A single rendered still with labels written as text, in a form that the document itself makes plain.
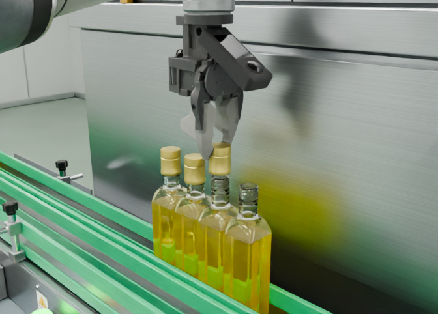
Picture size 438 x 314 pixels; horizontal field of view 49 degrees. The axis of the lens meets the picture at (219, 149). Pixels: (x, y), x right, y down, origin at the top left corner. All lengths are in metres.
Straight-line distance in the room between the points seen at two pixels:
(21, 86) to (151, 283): 6.21
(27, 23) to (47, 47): 6.82
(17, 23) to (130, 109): 0.88
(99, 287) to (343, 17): 0.58
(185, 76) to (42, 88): 6.43
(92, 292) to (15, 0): 0.69
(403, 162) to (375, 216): 0.10
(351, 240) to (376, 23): 0.33
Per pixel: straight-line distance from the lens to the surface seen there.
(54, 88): 7.20
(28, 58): 6.99
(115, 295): 0.84
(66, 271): 0.97
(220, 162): 0.73
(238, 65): 0.65
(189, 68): 0.70
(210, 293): 0.80
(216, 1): 0.68
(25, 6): 0.29
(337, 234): 0.80
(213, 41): 0.68
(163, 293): 0.87
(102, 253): 0.99
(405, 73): 0.69
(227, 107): 0.73
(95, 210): 1.16
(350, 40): 0.73
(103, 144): 1.28
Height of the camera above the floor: 1.41
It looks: 18 degrees down
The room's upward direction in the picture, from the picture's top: straight up
